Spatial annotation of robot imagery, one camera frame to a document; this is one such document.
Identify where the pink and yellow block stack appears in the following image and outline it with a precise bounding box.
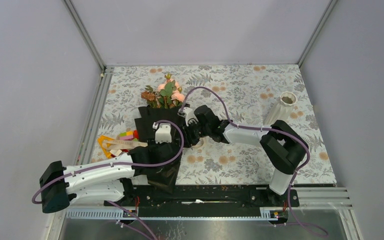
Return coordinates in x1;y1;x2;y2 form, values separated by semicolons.
117;131;135;141

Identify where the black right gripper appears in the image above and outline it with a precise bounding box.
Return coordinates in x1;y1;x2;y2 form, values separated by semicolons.
179;119;211;149

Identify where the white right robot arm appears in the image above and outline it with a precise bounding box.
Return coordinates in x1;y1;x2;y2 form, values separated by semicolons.
178;105;309;206

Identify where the aluminium frame rail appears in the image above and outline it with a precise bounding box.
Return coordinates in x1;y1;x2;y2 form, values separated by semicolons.
62;0;107;73

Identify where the orange toy block cart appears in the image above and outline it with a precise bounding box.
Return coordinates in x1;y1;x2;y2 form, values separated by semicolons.
97;135;128;159

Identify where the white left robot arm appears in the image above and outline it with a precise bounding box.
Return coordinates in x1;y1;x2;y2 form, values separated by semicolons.
31;142;184;214

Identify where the black wrapping paper sheet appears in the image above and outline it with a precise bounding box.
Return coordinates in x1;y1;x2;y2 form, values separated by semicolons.
130;106;187;194

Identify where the peach flower bouquet black wrap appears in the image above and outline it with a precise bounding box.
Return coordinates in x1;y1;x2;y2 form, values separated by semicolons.
141;73;185;109

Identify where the white ribbed ceramic vase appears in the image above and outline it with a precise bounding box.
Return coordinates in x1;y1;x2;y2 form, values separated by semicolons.
263;91;297;126

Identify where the red toy block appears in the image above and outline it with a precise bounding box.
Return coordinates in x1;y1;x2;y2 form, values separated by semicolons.
133;130;139;140

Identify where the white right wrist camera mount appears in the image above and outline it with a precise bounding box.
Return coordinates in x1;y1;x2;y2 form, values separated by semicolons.
178;106;199;127

